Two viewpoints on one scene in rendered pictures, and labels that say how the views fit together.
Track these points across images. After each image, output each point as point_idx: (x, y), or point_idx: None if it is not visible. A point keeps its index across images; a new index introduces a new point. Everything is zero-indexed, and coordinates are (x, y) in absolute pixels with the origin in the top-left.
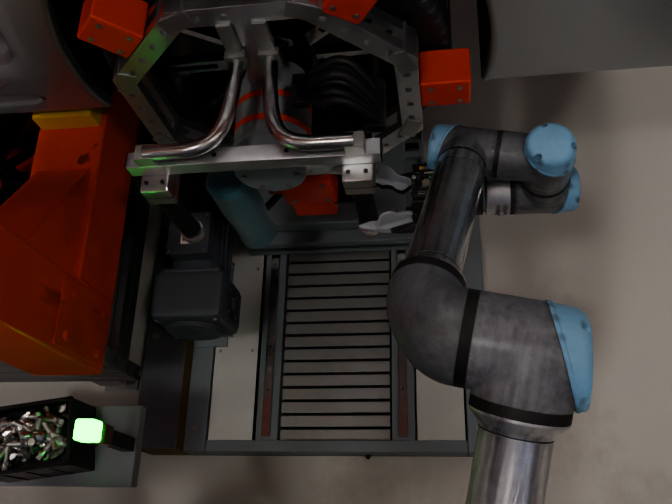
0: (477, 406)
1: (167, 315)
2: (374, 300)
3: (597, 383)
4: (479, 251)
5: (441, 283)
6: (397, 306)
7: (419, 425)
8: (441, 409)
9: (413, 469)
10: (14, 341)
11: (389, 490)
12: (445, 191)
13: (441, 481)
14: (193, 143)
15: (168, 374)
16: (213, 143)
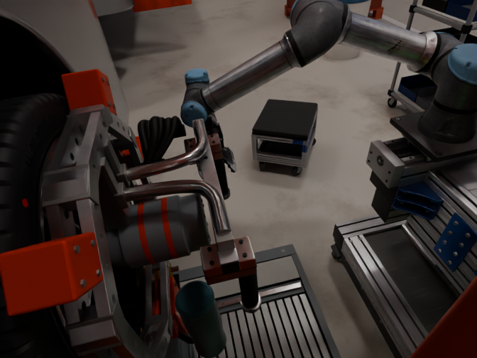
0: (346, 17)
1: None
2: (223, 323)
3: (245, 220)
4: (187, 269)
5: (301, 18)
6: (318, 27)
7: (292, 278)
8: (280, 269)
9: (312, 285)
10: None
11: (329, 294)
12: (236, 69)
13: (312, 270)
14: (211, 192)
15: None
16: (209, 183)
